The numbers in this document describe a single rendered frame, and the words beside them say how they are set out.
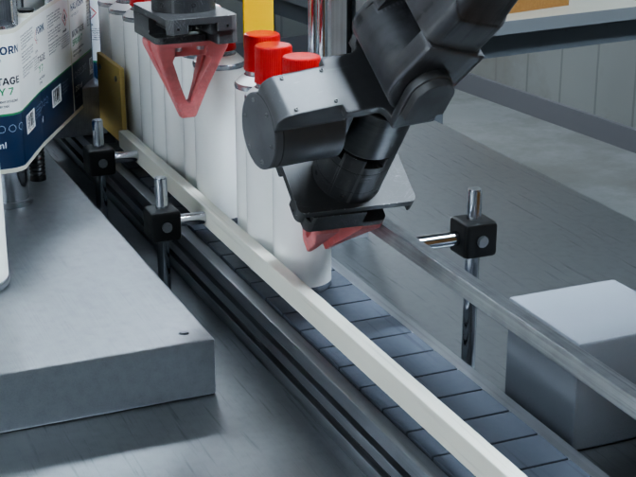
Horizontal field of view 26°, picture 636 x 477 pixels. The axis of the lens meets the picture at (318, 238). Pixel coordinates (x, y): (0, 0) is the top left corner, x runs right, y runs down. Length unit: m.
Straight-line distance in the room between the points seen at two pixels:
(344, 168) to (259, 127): 0.09
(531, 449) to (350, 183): 0.26
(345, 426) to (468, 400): 0.09
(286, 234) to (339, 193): 0.12
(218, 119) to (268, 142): 0.36
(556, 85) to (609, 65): 0.31
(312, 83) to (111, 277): 0.35
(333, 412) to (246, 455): 0.07
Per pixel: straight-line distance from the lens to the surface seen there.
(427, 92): 0.95
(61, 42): 1.60
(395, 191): 1.10
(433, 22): 0.93
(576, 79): 5.13
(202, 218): 1.31
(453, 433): 0.90
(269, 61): 1.19
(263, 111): 0.98
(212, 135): 1.35
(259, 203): 1.22
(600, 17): 3.15
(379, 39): 0.97
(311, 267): 1.19
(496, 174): 1.72
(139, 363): 1.10
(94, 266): 1.28
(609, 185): 4.53
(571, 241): 1.50
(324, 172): 1.07
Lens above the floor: 1.33
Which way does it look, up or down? 20 degrees down
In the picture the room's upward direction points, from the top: straight up
